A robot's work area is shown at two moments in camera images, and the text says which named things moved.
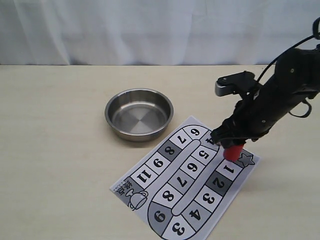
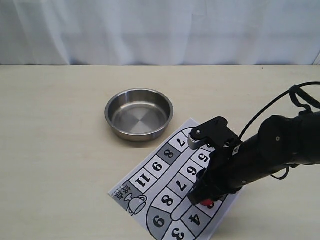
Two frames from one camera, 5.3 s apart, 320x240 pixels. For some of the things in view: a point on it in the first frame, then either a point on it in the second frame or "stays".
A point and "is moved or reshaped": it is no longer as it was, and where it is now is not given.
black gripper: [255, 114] to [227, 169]
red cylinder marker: [232, 153] is moved or reshaped
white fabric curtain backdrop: [152, 32] stays
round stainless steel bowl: [139, 114] stays
